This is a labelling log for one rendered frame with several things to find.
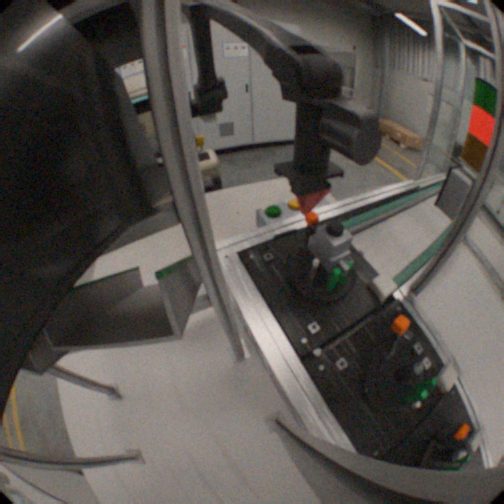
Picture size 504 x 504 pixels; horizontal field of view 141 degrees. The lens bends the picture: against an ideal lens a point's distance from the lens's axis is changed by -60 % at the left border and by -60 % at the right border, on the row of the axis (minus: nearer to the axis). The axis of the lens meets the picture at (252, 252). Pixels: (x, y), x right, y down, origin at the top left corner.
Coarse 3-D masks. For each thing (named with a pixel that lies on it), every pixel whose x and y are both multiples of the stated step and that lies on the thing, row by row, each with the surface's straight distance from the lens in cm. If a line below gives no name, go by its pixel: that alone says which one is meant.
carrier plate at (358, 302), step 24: (288, 240) 48; (264, 264) 43; (360, 264) 48; (264, 288) 40; (288, 288) 40; (360, 288) 44; (288, 312) 38; (312, 312) 38; (336, 312) 40; (360, 312) 41; (288, 336) 36; (312, 336) 37
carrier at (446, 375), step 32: (384, 320) 43; (352, 352) 38; (384, 352) 37; (416, 352) 41; (320, 384) 35; (352, 384) 37; (384, 384) 37; (416, 384) 41; (448, 384) 47; (352, 416) 37; (384, 416) 40; (416, 416) 44; (384, 448) 41
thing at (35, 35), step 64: (0, 64) 5; (64, 64) 7; (0, 128) 4; (64, 128) 6; (128, 128) 11; (0, 192) 4; (64, 192) 5; (128, 192) 9; (0, 256) 4; (64, 256) 5; (0, 320) 4; (0, 384) 4
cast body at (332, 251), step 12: (324, 228) 35; (336, 228) 34; (312, 240) 37; (324, 240) 34; (336, 240) 33; (348, 240) 34; (312, 252) 38; (324, 252) 35; (336, 252) 34; (348, 252) 37; (324, 264) 36; (336, 264) 36
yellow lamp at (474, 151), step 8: (472, 136) 38; (464, 144) 40; (472, 144) 38; (480, 144) 38; (464, 152) 39; (472, 152) 38; (480, 152) 38; (464, 160) 39; (472, 160) 38; (480, 160) 38; (480, 168) 39
